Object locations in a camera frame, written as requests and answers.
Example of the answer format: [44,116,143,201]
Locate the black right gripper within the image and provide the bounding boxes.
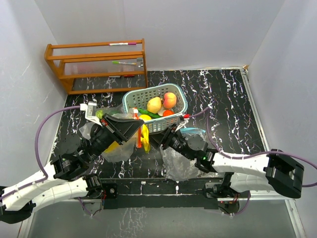
[144,123,194,161]

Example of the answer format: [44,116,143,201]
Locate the green cucumber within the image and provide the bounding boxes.
[136,108,161,119]

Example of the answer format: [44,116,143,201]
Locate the pink white marker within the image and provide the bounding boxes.
[109,42,137,46]

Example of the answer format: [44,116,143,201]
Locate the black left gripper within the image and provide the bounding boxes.
[84,113,145,163]

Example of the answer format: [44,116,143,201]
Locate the wooden rack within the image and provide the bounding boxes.
[44,39,149,95]

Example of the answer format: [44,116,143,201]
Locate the orange peach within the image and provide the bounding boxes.
[163,92,177,109]

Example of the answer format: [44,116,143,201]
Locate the green custard apple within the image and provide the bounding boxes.
[96,109,106,120]

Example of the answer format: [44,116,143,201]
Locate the yellow bananas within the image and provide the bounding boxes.
[105,125,151,153]

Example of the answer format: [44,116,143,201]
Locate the teal plastic basket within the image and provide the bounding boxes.
[122,83,188,133]

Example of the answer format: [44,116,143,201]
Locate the orange carrot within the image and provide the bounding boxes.
[162,110,174,117]

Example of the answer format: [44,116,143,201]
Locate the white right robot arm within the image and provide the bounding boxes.
[149,128,304,199]

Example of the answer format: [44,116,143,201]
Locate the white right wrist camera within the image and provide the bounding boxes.
[175,114,192,131]

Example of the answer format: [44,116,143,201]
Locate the clear zip bag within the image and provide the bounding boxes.
[78,105,152,163]
[161,128,218,181]

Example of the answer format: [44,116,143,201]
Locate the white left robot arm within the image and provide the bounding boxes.
[0,115,144,224]

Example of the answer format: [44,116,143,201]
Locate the black metal base rail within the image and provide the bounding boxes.
[74,178,253,215]

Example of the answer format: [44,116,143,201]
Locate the yellow pear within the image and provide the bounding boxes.
[147,97,162,114]

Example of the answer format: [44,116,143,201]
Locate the green white marker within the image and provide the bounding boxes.
[112,60,137,65]

